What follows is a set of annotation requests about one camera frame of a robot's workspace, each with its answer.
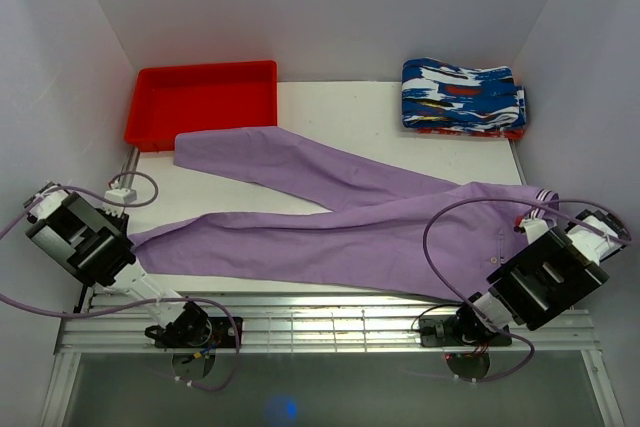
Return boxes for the blue patterned folded trousers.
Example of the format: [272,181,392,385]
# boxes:
[401,58,527,131]

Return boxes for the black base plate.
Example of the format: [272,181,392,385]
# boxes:
[144,317,237,349]
[418,315,512,348]

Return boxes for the purple trousers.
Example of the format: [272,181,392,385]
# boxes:
[133,127,555,299]

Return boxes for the red plastic tray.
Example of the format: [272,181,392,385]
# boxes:
[124,60,278,152]

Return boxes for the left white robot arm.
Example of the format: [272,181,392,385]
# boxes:
[23,181,212,348]

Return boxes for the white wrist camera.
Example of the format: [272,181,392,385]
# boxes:
[514,216,549,245]
[102,180,137,216]

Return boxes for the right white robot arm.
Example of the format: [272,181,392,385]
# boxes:
[450,210,631,345]

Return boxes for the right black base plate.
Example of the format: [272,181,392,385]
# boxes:
[418,315,512,348]

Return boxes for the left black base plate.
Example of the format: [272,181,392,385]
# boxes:
[144,317,237,349]

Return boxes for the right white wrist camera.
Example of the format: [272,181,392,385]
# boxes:
[514,216,549,245]

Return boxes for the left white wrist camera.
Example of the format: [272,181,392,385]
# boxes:
[102,180,137,216]

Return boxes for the red folded trousers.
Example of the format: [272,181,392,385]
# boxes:
[417,127,526,141]

